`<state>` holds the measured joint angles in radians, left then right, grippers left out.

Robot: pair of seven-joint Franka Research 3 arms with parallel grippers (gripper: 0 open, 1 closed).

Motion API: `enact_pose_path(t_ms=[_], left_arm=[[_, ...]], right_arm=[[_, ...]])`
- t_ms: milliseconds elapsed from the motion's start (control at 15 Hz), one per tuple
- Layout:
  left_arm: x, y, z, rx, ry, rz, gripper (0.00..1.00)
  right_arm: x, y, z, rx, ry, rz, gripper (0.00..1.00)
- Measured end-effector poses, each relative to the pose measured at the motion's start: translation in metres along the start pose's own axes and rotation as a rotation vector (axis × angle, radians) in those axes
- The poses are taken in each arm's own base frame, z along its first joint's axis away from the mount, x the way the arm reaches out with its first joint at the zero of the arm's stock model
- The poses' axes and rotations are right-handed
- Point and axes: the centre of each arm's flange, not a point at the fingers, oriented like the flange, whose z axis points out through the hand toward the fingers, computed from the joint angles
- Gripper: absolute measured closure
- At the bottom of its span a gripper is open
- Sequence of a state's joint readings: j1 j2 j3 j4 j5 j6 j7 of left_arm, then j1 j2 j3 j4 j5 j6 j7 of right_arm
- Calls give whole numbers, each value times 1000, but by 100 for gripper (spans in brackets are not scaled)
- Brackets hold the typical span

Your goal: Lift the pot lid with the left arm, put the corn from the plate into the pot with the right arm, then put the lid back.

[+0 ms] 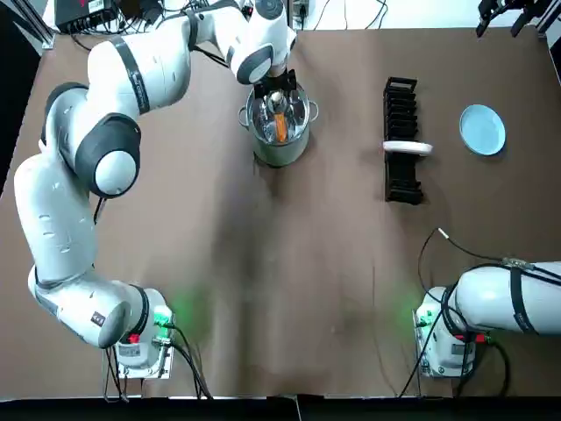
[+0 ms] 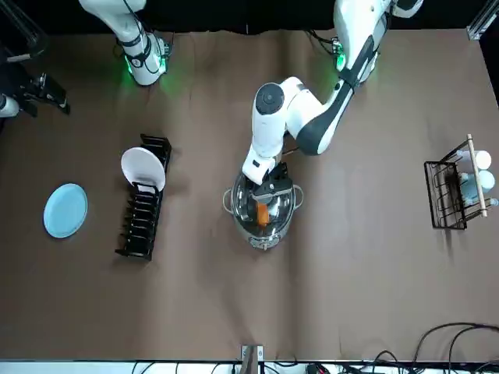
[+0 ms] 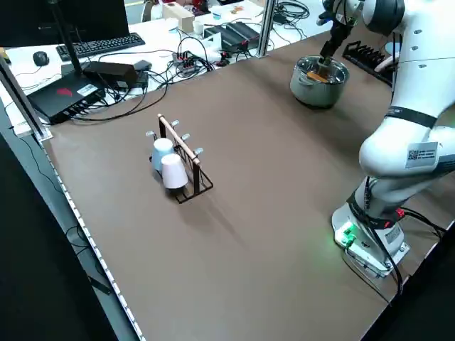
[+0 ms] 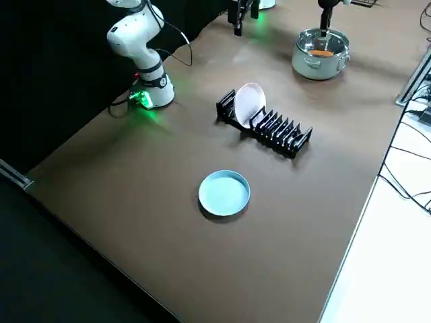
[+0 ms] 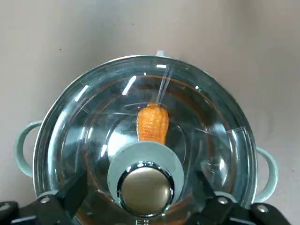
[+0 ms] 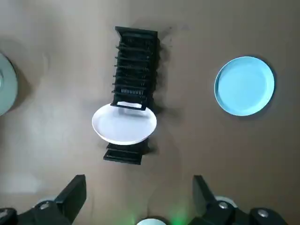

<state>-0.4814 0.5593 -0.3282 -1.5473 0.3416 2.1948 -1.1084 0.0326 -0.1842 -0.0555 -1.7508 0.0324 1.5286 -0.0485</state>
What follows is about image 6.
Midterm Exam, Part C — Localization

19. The white plate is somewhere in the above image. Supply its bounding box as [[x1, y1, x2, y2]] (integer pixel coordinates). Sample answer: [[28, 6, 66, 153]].
[[91, 103, 158, 146]]

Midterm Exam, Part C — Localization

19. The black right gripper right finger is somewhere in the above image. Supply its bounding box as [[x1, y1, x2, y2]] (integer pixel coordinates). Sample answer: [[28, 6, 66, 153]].
[[187, 174, 290, 225]]

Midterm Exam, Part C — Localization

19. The stainless steel pot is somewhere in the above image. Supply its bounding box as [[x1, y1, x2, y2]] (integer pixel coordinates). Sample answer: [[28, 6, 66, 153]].
[[0, 52, 19, 117]]

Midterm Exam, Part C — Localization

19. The black dish rack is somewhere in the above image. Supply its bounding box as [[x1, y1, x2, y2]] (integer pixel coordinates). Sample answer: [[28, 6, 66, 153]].
[[102, 26, 162, 166]]

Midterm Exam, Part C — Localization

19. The light blue plate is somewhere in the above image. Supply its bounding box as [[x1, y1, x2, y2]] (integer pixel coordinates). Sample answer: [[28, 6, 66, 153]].
[[213, 55, 275, 117]]

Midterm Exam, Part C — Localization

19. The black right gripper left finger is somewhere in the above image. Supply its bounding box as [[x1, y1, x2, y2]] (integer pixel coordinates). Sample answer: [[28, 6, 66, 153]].
[[0, 174, 87, 225]]

